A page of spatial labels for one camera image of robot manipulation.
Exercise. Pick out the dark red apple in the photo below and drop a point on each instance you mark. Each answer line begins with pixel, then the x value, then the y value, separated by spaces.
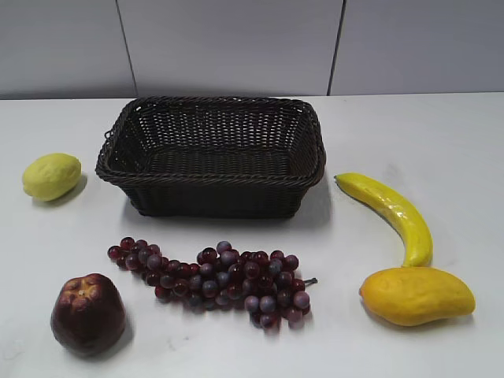
pixel 88 316

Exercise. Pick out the orange yellow mango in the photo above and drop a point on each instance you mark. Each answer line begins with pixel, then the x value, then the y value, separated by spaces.
pixel 416 295

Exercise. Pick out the yellow banana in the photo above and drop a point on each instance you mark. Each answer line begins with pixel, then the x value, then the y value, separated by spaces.
pixel 398 211

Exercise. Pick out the purple grape bunch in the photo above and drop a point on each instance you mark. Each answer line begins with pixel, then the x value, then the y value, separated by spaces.
pixel 264 285

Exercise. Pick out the yellow lemon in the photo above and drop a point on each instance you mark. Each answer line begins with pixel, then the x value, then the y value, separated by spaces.
pixel 51 176

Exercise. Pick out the black wicker basket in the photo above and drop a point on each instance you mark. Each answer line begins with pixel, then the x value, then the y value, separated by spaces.
pixel 225 157

